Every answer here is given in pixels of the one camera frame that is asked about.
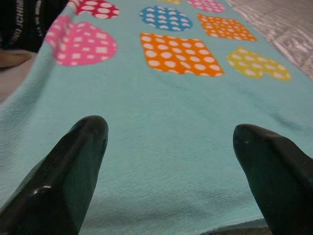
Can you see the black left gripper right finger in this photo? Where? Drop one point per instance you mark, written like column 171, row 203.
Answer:
column 281, row 183

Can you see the person white shirt grey shorts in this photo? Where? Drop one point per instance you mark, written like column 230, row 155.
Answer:
column 12, row 60

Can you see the beige quilted mattress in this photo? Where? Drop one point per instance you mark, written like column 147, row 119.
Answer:
column 281, row 24

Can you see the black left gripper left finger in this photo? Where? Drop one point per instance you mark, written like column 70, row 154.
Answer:
column 53, row 183

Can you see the black patterned bag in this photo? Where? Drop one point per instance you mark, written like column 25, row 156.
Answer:
column 24, row 22

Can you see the teal blanket with colourful shapes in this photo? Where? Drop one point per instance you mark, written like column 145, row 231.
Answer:
column 159, row 122

